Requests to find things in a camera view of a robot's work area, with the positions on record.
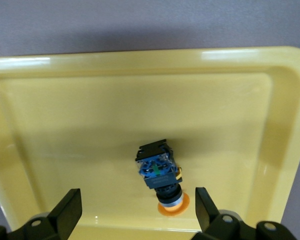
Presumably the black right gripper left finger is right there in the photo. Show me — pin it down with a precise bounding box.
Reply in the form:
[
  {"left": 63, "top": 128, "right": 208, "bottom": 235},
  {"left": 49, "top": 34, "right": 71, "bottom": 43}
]
[{"left": 0, "top": 188, "right": 83, "bottom": 240}]

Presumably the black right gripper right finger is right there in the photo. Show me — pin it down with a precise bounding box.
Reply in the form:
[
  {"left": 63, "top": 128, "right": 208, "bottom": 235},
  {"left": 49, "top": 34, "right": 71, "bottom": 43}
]
[{"left": 189, "top": 186, "right": 298, "bottom": 240}]

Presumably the yellow-capped push button switch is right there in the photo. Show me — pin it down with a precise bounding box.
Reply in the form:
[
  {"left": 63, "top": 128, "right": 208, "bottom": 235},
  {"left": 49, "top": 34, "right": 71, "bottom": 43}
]
[{"left": 135, "top": 139, "right": 191, "bottom": 218}]

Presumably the yellow plastic tray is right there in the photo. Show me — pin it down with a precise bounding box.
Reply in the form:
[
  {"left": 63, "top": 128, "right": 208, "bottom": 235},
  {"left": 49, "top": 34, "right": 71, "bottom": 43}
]
[{"left": 0, "top": 46, "right": 300, "bottom": 240}]

